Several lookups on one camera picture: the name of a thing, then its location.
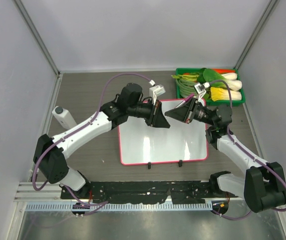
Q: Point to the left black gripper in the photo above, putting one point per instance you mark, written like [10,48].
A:
[158,119]

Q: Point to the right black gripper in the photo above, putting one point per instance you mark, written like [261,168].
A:
[186,113]

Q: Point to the pink framed whiteboard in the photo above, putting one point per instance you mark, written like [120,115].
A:
[140,144]

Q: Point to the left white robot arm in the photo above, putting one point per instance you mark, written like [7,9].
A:
[51,153]

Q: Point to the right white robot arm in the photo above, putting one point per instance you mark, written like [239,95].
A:
[263,186]

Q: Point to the green long beans bundle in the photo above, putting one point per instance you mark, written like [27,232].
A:
[184,88]

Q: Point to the yellow bok choy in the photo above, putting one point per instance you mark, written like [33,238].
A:
[220,94]

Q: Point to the green bok choy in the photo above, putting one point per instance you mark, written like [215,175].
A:
[209,75]

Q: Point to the green plastic tray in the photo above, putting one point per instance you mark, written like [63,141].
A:
[185,78]

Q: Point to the orange carrot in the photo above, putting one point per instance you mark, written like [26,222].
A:
[223,71]

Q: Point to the white bok choy back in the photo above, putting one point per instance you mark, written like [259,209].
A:
[230,76]

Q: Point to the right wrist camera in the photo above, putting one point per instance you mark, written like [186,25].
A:
[200,90]

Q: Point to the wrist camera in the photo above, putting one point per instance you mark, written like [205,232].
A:
[156,91]
[200,90]

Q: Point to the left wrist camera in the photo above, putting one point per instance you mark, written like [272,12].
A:
[156,91]

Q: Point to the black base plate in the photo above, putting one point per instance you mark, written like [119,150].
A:
[150,192]

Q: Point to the white slotted cable duct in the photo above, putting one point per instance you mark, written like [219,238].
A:
[128,207]

